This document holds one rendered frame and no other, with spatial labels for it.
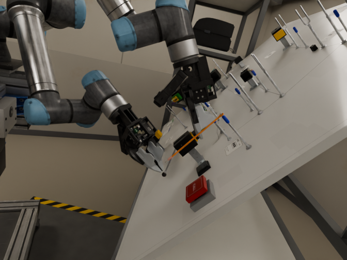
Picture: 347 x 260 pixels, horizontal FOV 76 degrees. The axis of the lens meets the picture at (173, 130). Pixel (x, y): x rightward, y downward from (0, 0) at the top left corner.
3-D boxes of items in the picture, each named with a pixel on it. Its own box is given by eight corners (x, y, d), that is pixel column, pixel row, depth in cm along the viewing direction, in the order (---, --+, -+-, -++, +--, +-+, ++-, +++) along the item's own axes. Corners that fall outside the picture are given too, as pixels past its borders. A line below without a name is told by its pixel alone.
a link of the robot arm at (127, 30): (120, 52, 62) (157, 42, 63) (120, 55, 52) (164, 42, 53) (110, 22, 59) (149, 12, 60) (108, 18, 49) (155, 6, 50)
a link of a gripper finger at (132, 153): (140, 166, 62) (122, 142, 64) (139, 167, 63) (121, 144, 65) (152, 157, 65) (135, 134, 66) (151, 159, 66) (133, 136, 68)
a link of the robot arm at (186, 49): (167, 45, 53) (167, 49, 61) (172, 64, 54) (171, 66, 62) (196, 36, 53) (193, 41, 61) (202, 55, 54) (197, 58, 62)
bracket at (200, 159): (196, 160, 67) (186, 148, 66) (202, 155, 67) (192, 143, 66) (198, 166, 62) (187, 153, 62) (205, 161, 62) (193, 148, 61)
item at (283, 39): (290, 39, 99) (279, 23, 97) (294, 44, 89) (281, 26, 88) (281, 47, 101) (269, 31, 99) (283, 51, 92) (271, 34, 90)
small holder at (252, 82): (260, 77, 87) (249, 63, 85) (261, 84, 79) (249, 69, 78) (250, 84, 89) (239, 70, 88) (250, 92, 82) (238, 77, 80)
